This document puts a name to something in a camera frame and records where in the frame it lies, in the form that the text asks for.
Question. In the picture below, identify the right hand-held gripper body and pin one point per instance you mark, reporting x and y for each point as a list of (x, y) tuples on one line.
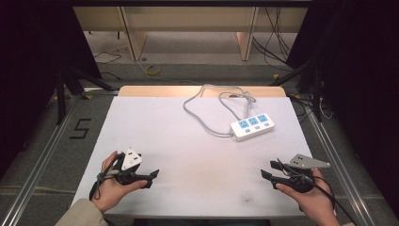
[(306, 162)]

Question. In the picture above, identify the person's right hand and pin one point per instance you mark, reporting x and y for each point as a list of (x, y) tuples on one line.
[(315, 201)]

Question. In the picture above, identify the black curtain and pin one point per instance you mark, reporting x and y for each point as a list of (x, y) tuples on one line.
[(360, 94), (31, 78)]

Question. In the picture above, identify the white table board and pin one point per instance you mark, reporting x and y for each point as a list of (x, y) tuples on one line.
[(188, 163)]

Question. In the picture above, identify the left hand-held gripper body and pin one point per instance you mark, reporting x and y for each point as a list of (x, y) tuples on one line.
[(131, 159)]

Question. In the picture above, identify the yellow tape roll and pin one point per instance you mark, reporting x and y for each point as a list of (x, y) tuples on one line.
[(153, 69)]

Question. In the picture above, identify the black metal stand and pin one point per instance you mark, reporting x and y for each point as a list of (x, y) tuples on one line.
[(61, 94), (316, 94)]

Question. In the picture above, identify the person's left hand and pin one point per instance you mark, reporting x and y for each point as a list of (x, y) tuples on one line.
[(109, 191)]

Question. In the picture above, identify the white power strip blue sockets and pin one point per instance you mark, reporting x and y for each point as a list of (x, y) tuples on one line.
[(252, 127)]

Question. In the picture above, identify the metal floor rail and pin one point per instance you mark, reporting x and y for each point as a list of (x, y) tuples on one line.
[(342, 169), (37, 163)]

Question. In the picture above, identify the light wooden shelf unit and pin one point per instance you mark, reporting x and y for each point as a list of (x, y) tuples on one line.
[(194, 19)]

